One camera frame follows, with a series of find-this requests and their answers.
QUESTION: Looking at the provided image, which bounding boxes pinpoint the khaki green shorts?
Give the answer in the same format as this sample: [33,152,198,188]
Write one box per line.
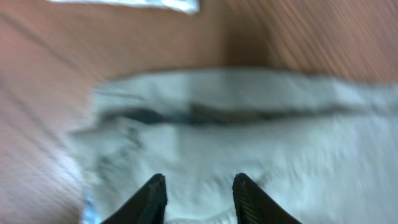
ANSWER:
[69,68,397,223]

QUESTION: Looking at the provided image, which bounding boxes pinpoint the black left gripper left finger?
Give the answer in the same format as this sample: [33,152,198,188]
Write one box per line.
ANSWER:
[101,174,167,224]

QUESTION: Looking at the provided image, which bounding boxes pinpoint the white shirt with black stripes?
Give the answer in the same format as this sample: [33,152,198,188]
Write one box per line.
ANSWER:
[49,0,200,15]

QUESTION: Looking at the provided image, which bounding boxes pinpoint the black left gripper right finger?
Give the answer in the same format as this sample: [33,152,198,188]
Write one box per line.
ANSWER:
[232,173,301,224]

